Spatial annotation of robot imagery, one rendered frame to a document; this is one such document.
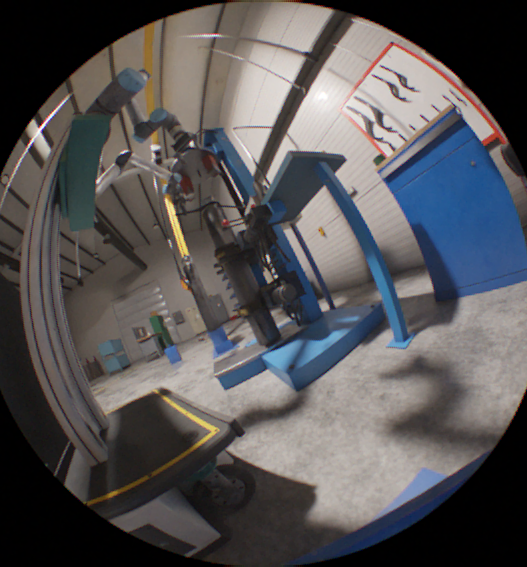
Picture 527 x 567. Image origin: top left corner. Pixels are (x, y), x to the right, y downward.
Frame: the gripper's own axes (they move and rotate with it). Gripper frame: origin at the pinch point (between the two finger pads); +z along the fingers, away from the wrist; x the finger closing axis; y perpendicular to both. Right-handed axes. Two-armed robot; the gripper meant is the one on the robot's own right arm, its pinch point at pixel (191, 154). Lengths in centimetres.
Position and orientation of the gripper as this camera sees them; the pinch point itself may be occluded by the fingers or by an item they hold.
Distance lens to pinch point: 109.2
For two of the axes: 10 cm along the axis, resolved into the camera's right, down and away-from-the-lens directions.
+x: 8.2, -2.9, -4.9
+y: -2.9, 5.2, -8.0
